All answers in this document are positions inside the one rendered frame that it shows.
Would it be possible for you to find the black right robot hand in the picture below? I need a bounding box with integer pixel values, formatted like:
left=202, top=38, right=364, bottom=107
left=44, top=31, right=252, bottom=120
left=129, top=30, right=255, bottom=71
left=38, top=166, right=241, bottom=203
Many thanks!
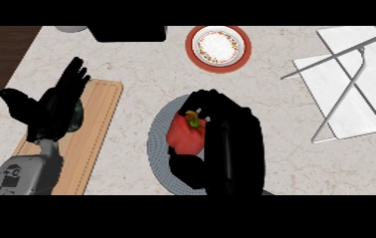
left=168, top=89, right=267, bottom=196

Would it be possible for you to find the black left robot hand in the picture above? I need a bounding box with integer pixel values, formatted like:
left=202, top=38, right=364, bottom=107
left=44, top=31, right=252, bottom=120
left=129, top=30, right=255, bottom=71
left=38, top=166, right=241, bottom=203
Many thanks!
left=0, top=56, right=93, bottom=143

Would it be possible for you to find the red bell pepper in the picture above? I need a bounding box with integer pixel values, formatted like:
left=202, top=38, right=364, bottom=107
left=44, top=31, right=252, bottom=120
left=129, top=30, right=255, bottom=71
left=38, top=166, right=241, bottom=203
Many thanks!
left=166, top=110, right=206, bottom=156

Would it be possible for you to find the grey round placemat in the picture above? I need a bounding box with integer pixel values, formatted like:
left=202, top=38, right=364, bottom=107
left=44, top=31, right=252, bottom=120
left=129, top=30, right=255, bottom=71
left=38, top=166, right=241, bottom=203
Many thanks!
left=146, top=94, right=209, bottom=196

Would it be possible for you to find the white tiered shelf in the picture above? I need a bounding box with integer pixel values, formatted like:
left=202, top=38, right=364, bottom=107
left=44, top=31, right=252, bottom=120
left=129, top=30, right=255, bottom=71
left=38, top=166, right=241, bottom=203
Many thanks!
left=278, top=26, right=376, bottom=144

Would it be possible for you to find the dark green vegetable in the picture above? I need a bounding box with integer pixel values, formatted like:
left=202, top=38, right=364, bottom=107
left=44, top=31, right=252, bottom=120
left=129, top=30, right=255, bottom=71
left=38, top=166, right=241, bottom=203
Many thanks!
left=66, top=99, right=85, bottom=133

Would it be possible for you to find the wooden cutting board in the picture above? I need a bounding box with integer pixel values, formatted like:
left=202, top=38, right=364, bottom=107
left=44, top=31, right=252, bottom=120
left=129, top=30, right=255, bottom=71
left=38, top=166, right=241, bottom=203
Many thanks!
left=11, top=78, right=125, bottom=196

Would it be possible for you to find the grey round container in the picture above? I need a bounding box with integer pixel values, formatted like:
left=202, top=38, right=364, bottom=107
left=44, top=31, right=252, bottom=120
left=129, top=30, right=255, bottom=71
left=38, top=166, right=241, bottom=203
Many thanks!
left=54, top=26, right=90, bottom=34

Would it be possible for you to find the red rimmed white plate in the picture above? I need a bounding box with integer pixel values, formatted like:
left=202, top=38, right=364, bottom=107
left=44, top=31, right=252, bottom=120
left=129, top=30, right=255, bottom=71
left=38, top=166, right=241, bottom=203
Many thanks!
left=184, top=26, right=252, bottom=75

